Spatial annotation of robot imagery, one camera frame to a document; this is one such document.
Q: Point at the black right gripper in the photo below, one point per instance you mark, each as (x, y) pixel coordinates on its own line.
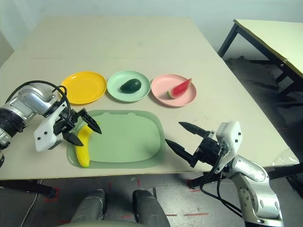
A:
(208, 150)

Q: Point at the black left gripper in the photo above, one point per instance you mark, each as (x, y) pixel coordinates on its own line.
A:
(62, 125)

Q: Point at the yellow toy banana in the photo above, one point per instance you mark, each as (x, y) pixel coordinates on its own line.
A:
(82, 153)

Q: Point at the red toy watermelon slice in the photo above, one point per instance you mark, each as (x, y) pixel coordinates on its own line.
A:
(180, 91)

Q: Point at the dark green toy avocado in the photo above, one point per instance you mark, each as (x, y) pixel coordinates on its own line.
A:
(130, 86)

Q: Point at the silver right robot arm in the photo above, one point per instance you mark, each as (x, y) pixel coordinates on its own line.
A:
(251, 172)

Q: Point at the yellow plastic plate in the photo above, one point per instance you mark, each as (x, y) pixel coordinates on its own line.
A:
(82, 87)

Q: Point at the green silicone cutting board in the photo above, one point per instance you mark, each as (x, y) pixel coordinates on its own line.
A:
(125, 142)

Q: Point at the pink plate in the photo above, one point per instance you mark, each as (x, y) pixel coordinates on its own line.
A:
(161, 87)

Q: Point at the mint green plate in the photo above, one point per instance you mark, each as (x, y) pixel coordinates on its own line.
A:
(132, 97)

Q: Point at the grey left robot leg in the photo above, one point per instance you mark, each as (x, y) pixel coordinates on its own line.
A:
(90, 203)

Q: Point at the grey robot leg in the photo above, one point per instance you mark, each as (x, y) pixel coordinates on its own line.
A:
(90, 203)
(149, 208)

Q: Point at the black metal table leg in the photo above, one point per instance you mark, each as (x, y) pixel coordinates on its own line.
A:
(30, 188)
(284, 172)

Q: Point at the grey right robot leg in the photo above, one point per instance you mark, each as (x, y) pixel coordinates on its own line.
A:
(149, 208)

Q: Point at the grey robot torso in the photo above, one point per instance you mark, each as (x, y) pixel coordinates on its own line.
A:
(99, 224)

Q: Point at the clear plastic sheet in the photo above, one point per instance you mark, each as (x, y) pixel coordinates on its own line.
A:
(286, 158)

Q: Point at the beige side table black legs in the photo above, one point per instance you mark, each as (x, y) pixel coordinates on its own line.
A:
(272, 35)

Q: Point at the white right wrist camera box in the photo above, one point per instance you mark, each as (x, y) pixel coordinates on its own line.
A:
(229, 134)

